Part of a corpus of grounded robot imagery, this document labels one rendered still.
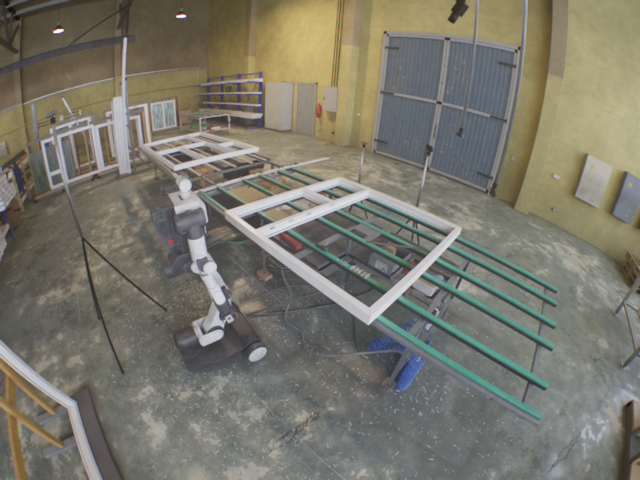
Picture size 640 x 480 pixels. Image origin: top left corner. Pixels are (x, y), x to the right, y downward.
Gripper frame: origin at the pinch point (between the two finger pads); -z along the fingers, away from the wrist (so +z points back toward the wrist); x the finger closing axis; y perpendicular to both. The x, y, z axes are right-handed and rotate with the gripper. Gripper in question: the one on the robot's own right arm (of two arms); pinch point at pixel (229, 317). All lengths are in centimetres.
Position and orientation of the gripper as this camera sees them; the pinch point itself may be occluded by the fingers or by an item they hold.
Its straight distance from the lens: 185.3
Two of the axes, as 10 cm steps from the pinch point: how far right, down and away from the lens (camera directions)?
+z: -0.9, -7.7, -6.3
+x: 7.7, -4.5, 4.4
